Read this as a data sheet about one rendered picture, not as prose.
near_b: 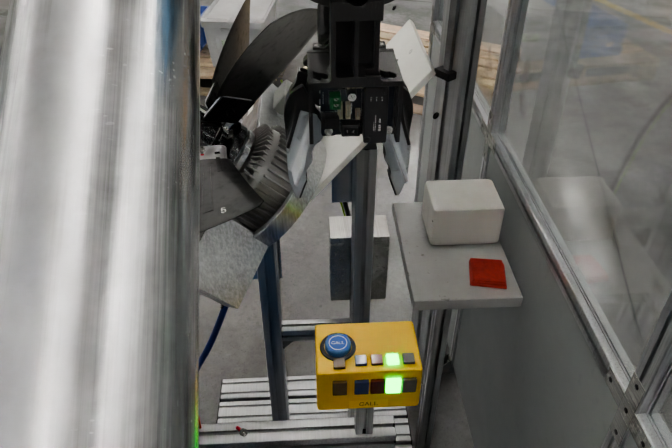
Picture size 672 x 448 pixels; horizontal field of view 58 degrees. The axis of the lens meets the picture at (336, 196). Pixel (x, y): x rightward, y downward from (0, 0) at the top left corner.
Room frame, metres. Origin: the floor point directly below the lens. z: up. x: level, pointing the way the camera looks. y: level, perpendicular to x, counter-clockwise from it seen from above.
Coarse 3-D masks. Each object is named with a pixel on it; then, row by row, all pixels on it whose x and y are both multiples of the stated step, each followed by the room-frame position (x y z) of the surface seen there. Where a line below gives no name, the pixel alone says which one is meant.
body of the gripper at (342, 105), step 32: (320, 0) 0.43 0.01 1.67; (352, 0) 0.46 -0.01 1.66; (384, 0) 0.43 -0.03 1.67; (352, 32) 0.43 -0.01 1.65; (320, 64) 0.44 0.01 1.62; (352, 64) 0.42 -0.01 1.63; (384, 64) 0.44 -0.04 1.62; (320, 96) 0.42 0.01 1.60; (352, 96) 0.41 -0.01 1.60; (384, 96) 0.41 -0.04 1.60; (352, 128) 0.41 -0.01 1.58; (384, 128) 0.41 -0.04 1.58
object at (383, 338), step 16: (320, 336) 0.64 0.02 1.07; (352, 336) 0.64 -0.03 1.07; (368, 336) 0.64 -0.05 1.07; (384, 336) 0.64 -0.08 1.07; (400, 336) 0.64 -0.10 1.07; (320, 352) 0.61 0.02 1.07; (352, 352) 0.61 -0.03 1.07; (368, 352) 0.61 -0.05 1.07; (384, 352) 0.61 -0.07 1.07; (400, 352) 0.61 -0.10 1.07; (416, 352) 0.61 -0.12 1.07; (320, 368) 0.58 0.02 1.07; (352, 368) 0.58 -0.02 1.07; (368, 368) 0.58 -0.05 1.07; (384, 368) 0.58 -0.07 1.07; (400, 368) 0.58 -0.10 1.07; (416, 368) 0.58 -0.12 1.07; (320, 384) 0.57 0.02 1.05; (352, 384) 0.57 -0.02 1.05; (320, 400) 0.57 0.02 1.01; (336, 400) 0.57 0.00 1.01; (352, 400) 0.57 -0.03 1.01; (368, 400) 0.58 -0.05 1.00; (384, 400) 0.58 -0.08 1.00; (400, 400) 0.58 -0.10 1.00; (416, 400) 0.58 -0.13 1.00
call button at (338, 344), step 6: (330, 336) 0.64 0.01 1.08; (336, 336) 0.64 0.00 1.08; (342, 336) 0.64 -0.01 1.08; (330, 342) 0.62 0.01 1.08; (336, 342) 0.62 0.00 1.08; (342, 342) 0.62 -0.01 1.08; (348, 342) 0.62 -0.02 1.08; (330, 348) 0.61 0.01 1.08; (336, 348) 0.61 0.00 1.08; (342, 348) 0.61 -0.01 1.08; (348, 348) 0.61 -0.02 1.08; (330, 354) 0.61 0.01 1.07; (336, 354) 0.60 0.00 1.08; (342, 354) 0.61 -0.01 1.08
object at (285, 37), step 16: (288, 16) 0.99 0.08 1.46; (304, 16) 1.05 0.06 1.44; (272, 32) 0.99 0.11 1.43; (288, 32) 1.04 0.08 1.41; (304, 32) 1.09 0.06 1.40; (256, 48) 0.99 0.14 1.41; (272, 48) 1.04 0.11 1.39; (288, 48) 1.08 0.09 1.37; (240, 64) 1.00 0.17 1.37; (256, 64) 1.04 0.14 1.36; (272, 64) 1.07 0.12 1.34; (288, 64) 1.11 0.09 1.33; (224, 80) 1.01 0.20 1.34; (240, 80) 1.04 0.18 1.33; (256, 80) 1.07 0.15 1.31; (272, 80) 1.10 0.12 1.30; (240, 96) 1.06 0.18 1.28; (256, 96) 1.09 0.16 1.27
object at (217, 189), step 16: (208, 160) 0.94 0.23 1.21; (224, 160) 0.94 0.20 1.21; (208, 176) 0.88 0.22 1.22; (224, 176) 0.88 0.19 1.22; (240, 176) 0.88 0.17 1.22; (208, 192) 0.82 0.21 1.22; (224, 192) 0.82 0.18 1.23; (240, 192) 0.81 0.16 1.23; (208, 208) 0.77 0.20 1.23; (240, 208) 0.76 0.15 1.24; (208, 224) 0.73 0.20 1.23
